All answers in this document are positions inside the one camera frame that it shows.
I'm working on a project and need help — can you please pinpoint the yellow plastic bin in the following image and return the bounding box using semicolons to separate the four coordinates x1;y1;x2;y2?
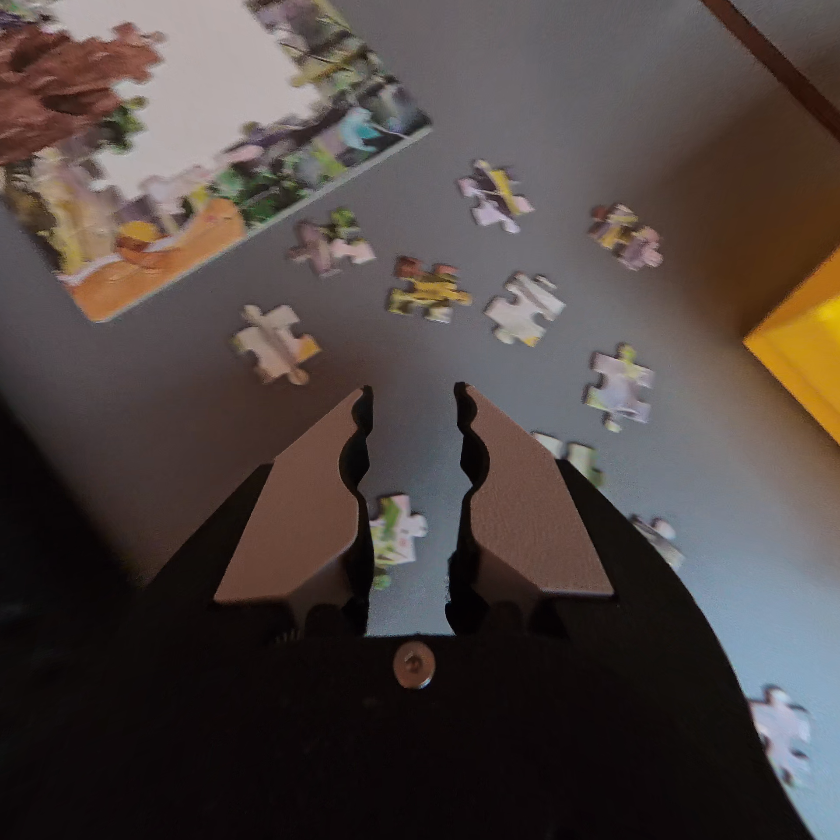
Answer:
743;246;840;448

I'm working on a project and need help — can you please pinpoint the purple jigsaw piece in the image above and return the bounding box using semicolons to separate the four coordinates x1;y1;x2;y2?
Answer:
583;343;656;433

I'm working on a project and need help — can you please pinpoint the partly assembled jigsaw puzzle board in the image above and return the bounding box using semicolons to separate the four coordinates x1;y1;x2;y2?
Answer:
0;0;434;324

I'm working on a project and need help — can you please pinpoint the grey desk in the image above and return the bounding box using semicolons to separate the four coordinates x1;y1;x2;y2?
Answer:
0;0;840;840
731;0;840;99

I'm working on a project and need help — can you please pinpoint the group of puzzle pieces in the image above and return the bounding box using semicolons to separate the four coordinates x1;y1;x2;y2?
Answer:
230;157;815;788

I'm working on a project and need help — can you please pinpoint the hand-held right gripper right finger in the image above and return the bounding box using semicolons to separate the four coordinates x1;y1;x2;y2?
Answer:
446;382;616;634

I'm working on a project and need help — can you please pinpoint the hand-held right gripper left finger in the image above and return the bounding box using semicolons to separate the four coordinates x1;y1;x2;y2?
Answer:
213;386;375;634

